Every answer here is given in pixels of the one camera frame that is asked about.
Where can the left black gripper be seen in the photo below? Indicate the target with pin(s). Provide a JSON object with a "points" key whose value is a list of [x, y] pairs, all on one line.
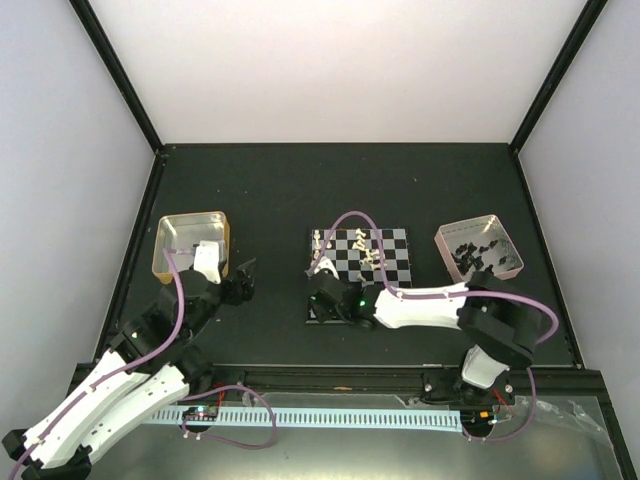
{"points": [[237, 295]]}

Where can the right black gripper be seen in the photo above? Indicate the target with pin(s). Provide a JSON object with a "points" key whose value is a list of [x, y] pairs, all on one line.
{"points": [[320, 313]]}

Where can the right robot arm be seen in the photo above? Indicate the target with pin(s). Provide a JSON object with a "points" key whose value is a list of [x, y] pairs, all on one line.
{"points": [[504, 326]]}

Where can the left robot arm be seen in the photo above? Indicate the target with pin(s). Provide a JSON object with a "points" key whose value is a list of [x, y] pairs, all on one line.
{"points": [[150, 363]]}

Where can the pile of white chess pieces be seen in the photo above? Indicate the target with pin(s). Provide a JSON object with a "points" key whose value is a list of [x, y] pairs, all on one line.
{"points": [[369, 258]]}

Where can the black chess pieces in tray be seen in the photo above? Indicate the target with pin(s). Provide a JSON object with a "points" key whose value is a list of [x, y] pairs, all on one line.
{"points": [[469, 257]]}

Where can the black and white chessboard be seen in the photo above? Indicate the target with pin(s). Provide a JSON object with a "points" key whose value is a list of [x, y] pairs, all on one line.
{"points": [[380, 250]]}

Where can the gold metal tray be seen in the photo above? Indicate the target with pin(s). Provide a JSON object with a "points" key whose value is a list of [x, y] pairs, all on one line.
{"points": [[179, 234]]}

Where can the pink metal tray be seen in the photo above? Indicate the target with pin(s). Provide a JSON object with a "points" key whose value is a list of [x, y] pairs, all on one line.
{"points": [[478, 244]]}

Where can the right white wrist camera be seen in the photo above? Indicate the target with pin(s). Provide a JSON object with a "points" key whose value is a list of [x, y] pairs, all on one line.
{"points": [[327, 266]]}

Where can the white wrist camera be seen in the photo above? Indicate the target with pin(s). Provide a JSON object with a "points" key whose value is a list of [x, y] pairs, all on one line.
{"points": [[207, 260], [327, 266]]}

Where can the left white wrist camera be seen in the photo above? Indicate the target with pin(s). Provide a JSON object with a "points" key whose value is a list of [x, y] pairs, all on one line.
{"points": [[207, 260]]}

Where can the black aluminium frame rail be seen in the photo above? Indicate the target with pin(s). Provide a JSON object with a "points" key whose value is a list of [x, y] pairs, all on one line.
{"points": [[431, 383]]}

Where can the light blue cable duct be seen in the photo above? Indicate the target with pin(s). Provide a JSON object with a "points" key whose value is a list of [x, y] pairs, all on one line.
{"points": [[327, 418]]}

